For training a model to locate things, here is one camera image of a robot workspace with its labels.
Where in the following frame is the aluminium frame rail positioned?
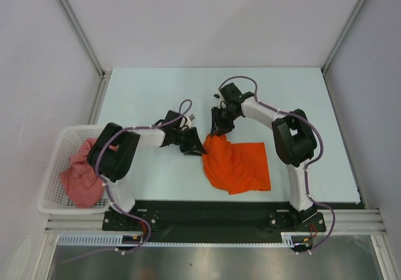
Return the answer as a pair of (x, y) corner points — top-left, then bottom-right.
(44, 209), (387, 235)

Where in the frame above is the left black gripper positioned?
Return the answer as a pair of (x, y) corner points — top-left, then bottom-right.
(172, 127), (206, 156)

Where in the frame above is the left aluminium frame post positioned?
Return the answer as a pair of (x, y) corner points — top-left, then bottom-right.
(56, 0), (111, 124)

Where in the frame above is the white cable duct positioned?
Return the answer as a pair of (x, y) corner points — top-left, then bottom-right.
(58, 231), (316, 248)

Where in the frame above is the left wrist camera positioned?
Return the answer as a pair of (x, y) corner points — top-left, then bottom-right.
(180, 113), (195, 130)

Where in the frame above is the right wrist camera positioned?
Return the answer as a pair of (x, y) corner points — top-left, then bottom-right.
(213, 90), (224, 101)

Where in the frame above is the aluminium frame post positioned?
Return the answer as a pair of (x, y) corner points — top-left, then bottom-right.
(56, 0), (111, 124)
(321, 0), (369, 76)

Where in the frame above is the white plastic basket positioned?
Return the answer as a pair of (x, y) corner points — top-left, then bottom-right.
(37, 125), (110, 215)

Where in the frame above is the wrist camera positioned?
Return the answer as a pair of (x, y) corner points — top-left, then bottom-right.
(180, 113), (195, 130)
(213, 90), (224, 101)

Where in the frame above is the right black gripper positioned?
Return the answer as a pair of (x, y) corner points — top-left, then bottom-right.
(211, 106), (239, 137)

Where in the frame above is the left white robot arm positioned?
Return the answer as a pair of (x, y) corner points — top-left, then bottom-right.
(87, 110), (207, 230)

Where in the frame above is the orange t shirt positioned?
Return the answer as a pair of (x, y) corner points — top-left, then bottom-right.
(202, 135), (271, 195)

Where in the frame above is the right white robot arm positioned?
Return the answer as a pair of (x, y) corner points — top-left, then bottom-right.
(211, 83), (317, 231)

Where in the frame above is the pink t shirt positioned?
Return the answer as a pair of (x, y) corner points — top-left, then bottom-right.
(60, 138), (105, 209)

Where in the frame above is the right aluminium frame post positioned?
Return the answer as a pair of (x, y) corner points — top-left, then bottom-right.
(321, 0), (369, 76)

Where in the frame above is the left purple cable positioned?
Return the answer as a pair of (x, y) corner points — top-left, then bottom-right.
(61, 100), (194, 264)

